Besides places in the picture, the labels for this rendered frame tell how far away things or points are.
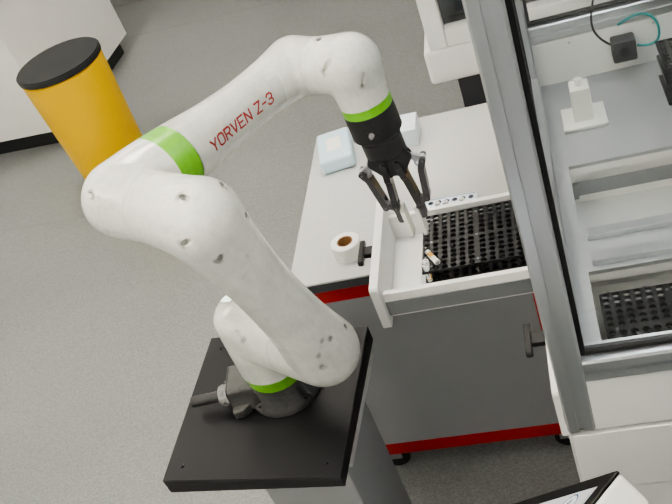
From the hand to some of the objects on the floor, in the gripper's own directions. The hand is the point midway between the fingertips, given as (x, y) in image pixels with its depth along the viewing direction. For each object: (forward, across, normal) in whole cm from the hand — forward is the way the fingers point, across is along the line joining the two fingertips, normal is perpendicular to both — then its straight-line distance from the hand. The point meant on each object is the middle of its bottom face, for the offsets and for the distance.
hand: (414, 218), depth 169 cm
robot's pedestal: (+98, +37, +20) cm, 107 cm away
